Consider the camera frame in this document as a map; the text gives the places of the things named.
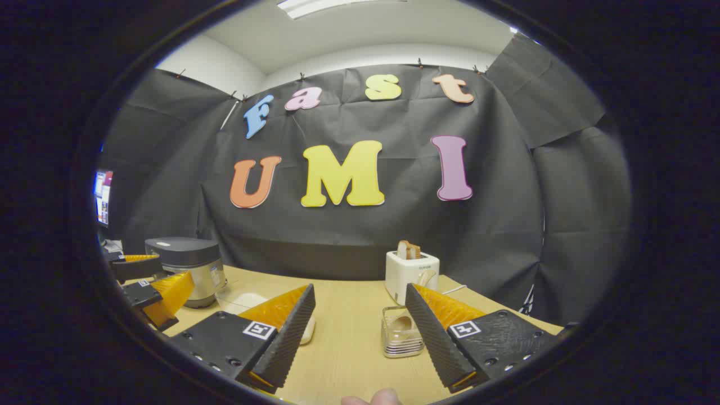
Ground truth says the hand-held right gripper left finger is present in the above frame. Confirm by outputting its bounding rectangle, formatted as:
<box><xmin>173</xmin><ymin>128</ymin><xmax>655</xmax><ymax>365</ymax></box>
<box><xmin>169</xmin><ymin>283</ymin><xmax>317</xmax><ymax>394</ymax></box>

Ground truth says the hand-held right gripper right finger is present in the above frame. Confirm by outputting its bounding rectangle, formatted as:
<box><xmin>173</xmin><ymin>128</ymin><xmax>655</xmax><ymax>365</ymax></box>
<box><xmin>405</xmin><ymin>283</ymin><xmax>563</xmax><ymax>393</ymax></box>

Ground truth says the clear wire chopstick holder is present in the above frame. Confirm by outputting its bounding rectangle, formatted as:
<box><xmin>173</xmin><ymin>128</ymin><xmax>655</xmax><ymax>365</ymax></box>
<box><xmin>381</xmin><ymin>305</ymin><xmax>425</xmax><ymax>359</ymax></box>

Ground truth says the wooden spoon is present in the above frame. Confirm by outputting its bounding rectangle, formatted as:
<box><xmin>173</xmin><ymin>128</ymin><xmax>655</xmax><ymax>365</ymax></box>
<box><xmin>390</xmin><ymin>270</ymin><xmax>438</xmax><ymax>337</ymax></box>

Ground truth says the grey silver rice cooker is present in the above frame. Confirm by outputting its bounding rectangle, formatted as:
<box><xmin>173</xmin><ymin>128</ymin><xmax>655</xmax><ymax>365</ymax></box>
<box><xmin>145</xmin><ymin>237</ymin><xmax>227</xmax><ymax>308</ymax></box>

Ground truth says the white toaster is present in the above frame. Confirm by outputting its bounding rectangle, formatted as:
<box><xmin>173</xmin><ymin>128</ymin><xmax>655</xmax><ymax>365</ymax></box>
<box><xmin>385</xmin><ymin>250</ymin><xmax>440</xmax><ymax>307</ymax></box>

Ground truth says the computer monitor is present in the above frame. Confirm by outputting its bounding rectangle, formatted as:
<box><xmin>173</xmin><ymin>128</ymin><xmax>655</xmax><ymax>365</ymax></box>
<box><xmin>94</xmin><ymin>170</ymin><xmax>114</xmax><ymax>227</ymax></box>

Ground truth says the black backdrop cloth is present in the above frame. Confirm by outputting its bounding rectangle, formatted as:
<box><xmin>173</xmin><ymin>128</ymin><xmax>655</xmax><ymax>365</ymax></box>
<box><xmin>98</xmin><ymin>33</ymin><xmax>633</xmax><ymax>327</ymax></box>

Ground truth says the ceiling light panel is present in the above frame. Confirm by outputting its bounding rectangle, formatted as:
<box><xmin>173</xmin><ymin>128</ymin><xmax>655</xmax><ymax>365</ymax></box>
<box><xmin>277</xmin><ymin>0</ymin><xmax>406</xmax><ymax>20</ymax></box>

